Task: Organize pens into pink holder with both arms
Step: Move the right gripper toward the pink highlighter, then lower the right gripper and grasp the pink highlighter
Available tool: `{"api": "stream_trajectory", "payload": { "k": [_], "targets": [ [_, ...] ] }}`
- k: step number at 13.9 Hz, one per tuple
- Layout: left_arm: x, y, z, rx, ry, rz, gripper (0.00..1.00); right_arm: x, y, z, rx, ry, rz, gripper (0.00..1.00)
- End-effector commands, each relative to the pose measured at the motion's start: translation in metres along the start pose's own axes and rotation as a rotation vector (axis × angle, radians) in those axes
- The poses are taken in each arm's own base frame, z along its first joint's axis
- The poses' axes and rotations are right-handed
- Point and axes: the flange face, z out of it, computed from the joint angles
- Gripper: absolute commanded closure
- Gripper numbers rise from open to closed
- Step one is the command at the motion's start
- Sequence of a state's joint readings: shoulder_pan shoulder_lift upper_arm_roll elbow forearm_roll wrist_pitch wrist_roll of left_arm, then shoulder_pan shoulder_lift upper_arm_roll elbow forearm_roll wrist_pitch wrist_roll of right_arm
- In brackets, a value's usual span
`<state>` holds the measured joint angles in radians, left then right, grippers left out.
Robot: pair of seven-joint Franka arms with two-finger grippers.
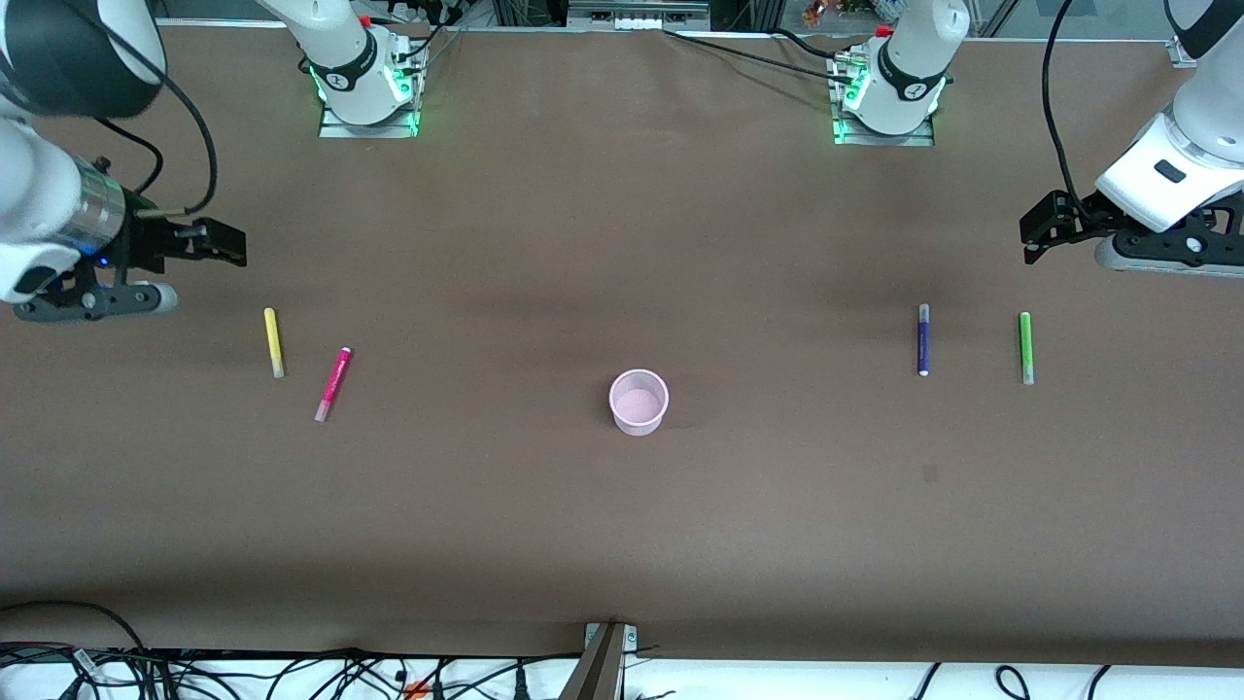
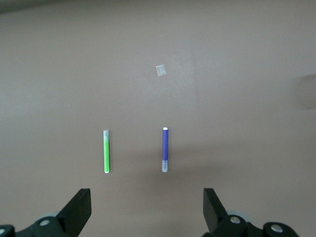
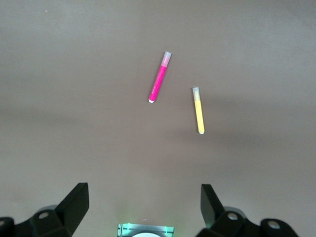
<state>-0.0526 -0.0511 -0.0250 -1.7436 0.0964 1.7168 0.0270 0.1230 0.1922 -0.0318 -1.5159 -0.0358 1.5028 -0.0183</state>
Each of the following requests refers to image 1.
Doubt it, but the long black table cable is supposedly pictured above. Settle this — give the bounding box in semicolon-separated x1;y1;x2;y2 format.
664;29;851;81

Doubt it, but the pink pen holder cup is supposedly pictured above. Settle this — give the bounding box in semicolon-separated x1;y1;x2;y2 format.
609;368;670;437

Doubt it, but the short black table cable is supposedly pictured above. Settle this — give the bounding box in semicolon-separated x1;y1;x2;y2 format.
773;27;842;57

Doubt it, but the black arched floor cable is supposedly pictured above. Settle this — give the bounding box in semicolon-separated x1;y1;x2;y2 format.
0;600;149;654

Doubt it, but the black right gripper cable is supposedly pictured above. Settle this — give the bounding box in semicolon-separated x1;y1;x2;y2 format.
58;0;218;217

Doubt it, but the pink marker pen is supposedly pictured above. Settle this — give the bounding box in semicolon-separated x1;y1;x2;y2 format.
314;347;353;423

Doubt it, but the black right camera cable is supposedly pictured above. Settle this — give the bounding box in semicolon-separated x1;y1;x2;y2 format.
95;117;164;195

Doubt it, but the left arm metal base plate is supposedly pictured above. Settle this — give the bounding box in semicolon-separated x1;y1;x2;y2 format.
828;53;937;148

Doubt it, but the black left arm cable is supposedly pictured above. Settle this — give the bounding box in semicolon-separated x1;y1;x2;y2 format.
1041;0;1095;220

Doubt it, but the metal table edge bracket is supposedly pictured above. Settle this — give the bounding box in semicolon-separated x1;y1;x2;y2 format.
559;622;639;700

